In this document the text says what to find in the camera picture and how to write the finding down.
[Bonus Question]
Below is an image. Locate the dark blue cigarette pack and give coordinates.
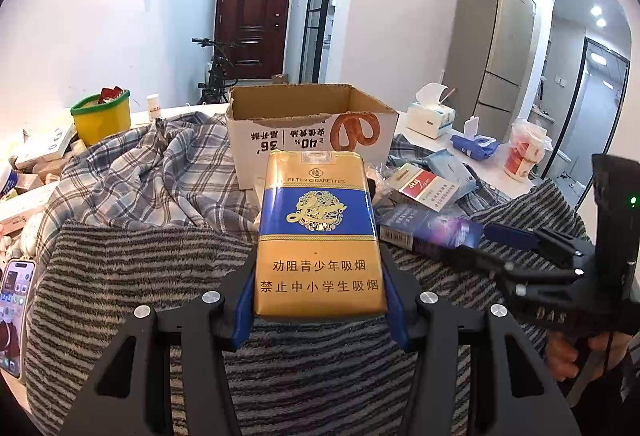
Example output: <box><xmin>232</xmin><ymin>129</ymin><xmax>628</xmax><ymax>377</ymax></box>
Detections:
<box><xmin>378</xmin><ymin>204</ymin><xmax>483</xmax><ymax>257</ymax></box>

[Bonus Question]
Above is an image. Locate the small white pill bottle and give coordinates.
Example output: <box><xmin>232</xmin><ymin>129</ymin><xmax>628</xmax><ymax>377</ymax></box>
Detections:
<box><xmin>146</xmin><ymin>93</ymin><xmax>162</xmax><ymax>122</ymax></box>

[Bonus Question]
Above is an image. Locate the white tissue box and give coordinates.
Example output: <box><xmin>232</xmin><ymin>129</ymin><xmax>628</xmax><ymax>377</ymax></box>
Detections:
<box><xmin>406</xmin><ymin>82</ymin><xmax>456</xmax><ymax>139</ymax></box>

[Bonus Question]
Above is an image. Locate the black bicycle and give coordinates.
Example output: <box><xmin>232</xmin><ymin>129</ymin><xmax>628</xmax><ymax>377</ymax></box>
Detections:
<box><xmin>191</xmin><ymin>38</ymin><xmax>242</xmax><ymax>105</ymax></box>

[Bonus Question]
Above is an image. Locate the person's right hand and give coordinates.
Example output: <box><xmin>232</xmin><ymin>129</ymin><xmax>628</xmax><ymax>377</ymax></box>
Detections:
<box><xmin>544</xmin><ymin>331</ymin><xmax>639</xmax><ymax>410</ymax></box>

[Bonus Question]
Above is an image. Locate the smartphone with lit screen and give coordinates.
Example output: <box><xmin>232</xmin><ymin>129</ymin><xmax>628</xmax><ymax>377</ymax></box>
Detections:
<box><xmin>0</xmin><ymin>259</ymin><xmax>35</xmax><ymax>380</ymax></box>

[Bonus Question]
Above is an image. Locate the black framed glass door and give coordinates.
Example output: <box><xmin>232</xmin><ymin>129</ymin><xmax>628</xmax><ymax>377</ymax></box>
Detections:
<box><xmin>298</xmin><ymin>0</ymin><xmax>336</xmax><ymax>84</ymax></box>

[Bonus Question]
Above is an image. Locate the light blue wipes pack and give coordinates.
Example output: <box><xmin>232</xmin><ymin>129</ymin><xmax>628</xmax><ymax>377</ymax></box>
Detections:
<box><xmin>426</xmin><ymin>149</ymin><xmax>477</xmax><ymax>201</ymax></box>

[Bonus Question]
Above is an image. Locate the gold blue cigarette pack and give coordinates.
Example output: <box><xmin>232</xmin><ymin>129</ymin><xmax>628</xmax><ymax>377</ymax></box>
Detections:
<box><xmin>254</xmin><ymin>150</ymin><xmax>387</xmax><ymax>322</ymax></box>

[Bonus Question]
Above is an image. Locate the bathroom glass door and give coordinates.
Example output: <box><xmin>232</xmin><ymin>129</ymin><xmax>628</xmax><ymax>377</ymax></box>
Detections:
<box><xmin>542</xmin><ymin>38</ymin><xmax>630</xmax><ymax>208</ymax></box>

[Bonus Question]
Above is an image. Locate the blue wet wipes pack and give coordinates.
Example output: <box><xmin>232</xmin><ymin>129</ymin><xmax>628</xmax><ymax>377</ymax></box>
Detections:
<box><xmin>450</xmin><ymin>116</ymin><xmax>500</xmax><ymax>162</ymax></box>

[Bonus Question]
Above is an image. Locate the dark red entrance door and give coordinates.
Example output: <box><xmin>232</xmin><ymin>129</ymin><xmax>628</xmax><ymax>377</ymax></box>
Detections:
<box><xmin>215</xmin><ymin>0</ymin><xmax>290</xmax><ymax>79</ymax></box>

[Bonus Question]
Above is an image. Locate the grey striped towel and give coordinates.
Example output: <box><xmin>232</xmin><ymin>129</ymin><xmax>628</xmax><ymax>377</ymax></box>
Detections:
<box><xmin>22</xmin><ymin>179</ymin><xmax>601</xmax><ymax>436</ymax></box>

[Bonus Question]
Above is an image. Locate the red white cigarette pack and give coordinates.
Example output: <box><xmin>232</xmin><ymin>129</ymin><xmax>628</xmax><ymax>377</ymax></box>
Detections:
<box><xmin>386</xmin><ymin>163</ymin><xmax>459</xmax><ymax>211</ymax></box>

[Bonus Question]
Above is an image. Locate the open cardboard box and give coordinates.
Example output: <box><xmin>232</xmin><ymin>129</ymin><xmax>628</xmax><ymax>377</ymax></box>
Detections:
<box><xmin>226</xmin><ymin>84</ymin><xmax>398</xmax><ymax>190</ymax></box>

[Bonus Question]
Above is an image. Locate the yellow green tub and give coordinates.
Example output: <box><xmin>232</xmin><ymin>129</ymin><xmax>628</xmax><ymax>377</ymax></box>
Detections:
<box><xmin>70</xmin><ymin>86</ymin><xmax>131</xmax><ymax>147</ymax></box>

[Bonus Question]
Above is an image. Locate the blue plaid shirt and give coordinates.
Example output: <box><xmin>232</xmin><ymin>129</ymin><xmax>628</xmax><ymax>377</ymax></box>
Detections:
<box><xmin>36</xmin><ymin>112</ymin><xmax>258</xmax><ymax>266</ymax></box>

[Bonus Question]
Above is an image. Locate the white blue medicine box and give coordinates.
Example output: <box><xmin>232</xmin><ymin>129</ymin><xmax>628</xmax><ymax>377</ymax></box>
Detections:
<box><xmin>15</xmin><ymin>123</ymin><xmax>76</xmax><ymax>169</ymax></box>

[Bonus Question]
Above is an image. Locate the beige refrigerator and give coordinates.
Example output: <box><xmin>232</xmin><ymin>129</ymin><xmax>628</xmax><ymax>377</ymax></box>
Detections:
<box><xmin>442</xmin><ymin>0</ymin><xmax>536</xmax><ymax>141</ymax></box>

